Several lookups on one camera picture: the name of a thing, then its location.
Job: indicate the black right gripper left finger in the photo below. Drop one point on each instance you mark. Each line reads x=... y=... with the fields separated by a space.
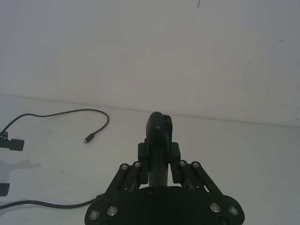
x=131 y=178

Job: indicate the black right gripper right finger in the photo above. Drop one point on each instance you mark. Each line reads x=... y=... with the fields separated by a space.
x=187 y=174

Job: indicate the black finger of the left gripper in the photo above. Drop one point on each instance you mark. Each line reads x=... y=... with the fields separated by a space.
x=17 y=145
x=4 y=189

